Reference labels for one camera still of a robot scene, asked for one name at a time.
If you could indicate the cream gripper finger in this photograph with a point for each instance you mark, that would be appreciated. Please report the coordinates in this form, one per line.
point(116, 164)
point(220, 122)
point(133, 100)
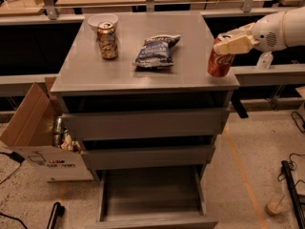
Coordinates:
point(244, 30)
point(236, 44)

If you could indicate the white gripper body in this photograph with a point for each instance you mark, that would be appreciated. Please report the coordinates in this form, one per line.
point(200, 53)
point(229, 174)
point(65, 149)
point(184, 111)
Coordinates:
point(268, 34)

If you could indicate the red coke can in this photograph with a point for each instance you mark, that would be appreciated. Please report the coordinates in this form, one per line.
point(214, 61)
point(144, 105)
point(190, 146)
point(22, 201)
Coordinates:
point(219, 64)

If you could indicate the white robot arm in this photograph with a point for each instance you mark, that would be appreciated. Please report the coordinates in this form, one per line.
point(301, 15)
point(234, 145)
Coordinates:
point(293, 27)

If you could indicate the grey top drawer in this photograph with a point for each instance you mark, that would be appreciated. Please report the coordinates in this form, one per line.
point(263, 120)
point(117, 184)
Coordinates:
point(146, 124)

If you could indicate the grey drawer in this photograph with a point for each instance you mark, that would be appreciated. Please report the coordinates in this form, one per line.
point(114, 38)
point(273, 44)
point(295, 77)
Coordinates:
point(152, 198)
point(146, 124)
point(148, 157)

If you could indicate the grey drawer cabinet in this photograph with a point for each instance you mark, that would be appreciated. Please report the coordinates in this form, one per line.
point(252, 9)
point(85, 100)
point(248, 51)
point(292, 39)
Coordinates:
point(89, 84)

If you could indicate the gold soda can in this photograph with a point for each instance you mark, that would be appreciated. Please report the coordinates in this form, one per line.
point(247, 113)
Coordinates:
point(106, 36)

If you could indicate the grey bottom drawer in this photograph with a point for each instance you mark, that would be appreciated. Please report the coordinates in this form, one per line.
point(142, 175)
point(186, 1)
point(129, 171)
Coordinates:
point(152, 198)

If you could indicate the grey middle drawer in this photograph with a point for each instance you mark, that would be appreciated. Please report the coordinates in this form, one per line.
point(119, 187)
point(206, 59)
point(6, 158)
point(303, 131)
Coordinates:
point(148, 157)

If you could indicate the clear sanitizer bottle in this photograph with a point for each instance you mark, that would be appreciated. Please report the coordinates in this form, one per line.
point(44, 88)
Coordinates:
point(265, 60)

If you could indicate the blue chip bag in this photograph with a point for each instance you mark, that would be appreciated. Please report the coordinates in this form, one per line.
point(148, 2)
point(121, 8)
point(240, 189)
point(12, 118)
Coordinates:
point(156, 51)

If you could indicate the white bowl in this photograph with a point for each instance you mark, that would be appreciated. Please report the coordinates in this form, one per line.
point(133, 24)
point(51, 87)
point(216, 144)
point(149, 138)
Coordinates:
point(99, 18)

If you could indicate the black power strip right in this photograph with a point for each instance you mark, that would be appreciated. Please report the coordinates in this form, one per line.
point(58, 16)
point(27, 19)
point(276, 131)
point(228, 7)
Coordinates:
point(297, 200)

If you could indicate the wooden disc on floor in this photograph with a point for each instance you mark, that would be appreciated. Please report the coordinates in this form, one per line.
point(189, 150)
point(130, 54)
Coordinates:
point(275, 205)

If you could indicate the cans in cardboard box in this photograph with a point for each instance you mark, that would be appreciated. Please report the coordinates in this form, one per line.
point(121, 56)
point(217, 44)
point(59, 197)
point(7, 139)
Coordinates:
point(61, 137)

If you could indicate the cardboard box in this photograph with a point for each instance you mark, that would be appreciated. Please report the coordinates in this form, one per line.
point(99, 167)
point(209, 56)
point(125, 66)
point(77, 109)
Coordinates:
point(29, 134)

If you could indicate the black object bottom left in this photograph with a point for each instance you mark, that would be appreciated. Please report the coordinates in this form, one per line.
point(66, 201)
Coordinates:
point(57, 211)

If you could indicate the black power adapter left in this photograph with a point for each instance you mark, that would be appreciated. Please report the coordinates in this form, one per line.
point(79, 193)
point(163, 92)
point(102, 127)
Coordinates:
point(16, 157)

